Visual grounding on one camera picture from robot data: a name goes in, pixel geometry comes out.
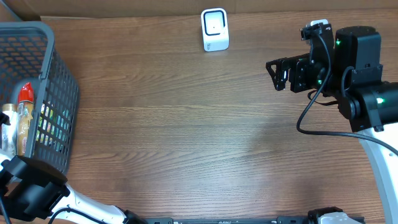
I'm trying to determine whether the orange spaghetti packet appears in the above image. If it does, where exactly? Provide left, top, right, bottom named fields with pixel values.
left=17, top=82, right=34, bottom=156

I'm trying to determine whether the teal tissue packet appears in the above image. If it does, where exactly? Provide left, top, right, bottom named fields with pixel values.
left=57, top=110, right=70, bottom=153

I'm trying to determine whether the white barcode scanner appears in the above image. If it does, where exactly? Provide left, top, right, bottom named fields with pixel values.
left=201, top=7, right=229, bottom=52

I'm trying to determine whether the grey plastic mesh basket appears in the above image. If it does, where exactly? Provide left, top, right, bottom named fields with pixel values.
left=1, top=22, right=80, bottom=174

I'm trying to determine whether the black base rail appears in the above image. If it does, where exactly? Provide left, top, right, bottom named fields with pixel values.
left=145, top=216, right=309, bottom=224

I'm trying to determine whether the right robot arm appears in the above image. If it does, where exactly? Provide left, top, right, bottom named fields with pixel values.
left=266, top=19, right=397, bottom=223

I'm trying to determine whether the white tube gold cap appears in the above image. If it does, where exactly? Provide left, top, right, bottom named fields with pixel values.
left=1, top=103, right=18, bottom=157

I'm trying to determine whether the green snack packet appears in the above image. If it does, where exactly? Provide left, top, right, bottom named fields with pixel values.
left=35, top=104, right=57, bottom=147

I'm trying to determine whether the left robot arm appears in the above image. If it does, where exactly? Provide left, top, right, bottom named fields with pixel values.
left=1, top=154, right=146, bottom=223

